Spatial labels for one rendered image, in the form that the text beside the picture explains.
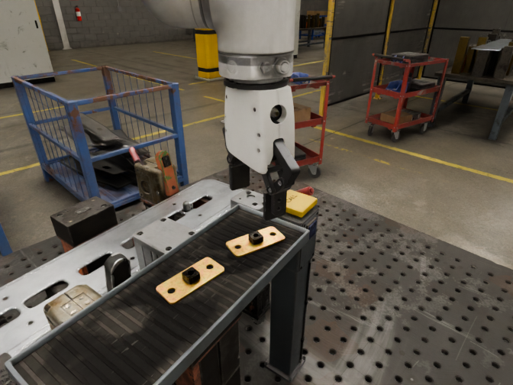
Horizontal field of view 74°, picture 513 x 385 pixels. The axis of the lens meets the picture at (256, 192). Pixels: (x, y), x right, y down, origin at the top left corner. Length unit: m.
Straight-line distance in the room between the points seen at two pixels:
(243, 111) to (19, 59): 8.25
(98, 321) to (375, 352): 0.72
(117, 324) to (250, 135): 0.26
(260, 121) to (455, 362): 0.83
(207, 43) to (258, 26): 7.36
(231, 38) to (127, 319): 0.32
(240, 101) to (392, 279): 0.91
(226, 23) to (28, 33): 8.28
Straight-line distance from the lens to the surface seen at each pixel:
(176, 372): 0.38
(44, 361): 0.43
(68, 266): 0.81
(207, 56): 7.76
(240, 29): 0.37
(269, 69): 0.38
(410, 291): 1.20
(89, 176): 2.57
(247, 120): 0.40
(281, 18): 0.38
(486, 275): 1.36
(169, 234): 0.63
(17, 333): 0.72
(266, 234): 0.52
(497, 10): 7.71
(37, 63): 8.67
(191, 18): 0.40
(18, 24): 8.57
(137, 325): 0.42
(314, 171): 3.29
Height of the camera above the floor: 1.47
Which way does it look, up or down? 29 degrees down
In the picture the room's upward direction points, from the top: straight up
